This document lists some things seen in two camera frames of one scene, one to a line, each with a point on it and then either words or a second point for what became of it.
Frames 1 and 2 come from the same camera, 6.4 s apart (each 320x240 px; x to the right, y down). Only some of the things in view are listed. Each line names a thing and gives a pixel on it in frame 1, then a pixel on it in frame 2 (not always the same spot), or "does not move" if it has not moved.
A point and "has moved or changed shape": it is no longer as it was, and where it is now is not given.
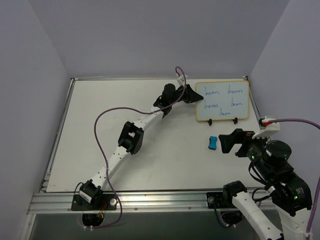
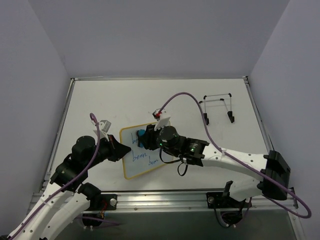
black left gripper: (186, 93) → (113, 148)
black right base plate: (218, 200) does not move
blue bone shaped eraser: (212, 143) has moved or changed shape
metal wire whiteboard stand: (210, 121) → (230, 113)
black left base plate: (103, 201) does not move
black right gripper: (240, 141) → (146, 137)
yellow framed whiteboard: (222, 100) → (137, 160)
